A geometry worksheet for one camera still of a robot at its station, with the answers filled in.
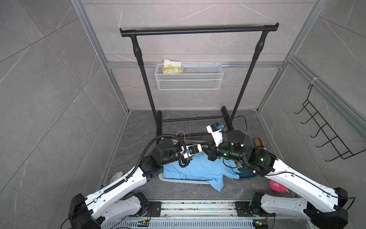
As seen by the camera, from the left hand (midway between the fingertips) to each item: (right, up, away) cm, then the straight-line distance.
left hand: (199, 142), depth 66 cm
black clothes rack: (+28, +16, +48) cm, 58 cm away
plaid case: (+44, -5, +31) cm, 54 cm away
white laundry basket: (-1, -23, +11) cm, 25 cm away
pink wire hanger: (-7, 0, +24) cm, 25 cm away
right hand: (0, -1, -3) cm, 3 cm away
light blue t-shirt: (+2, -16, +12) cm, 20 cm away
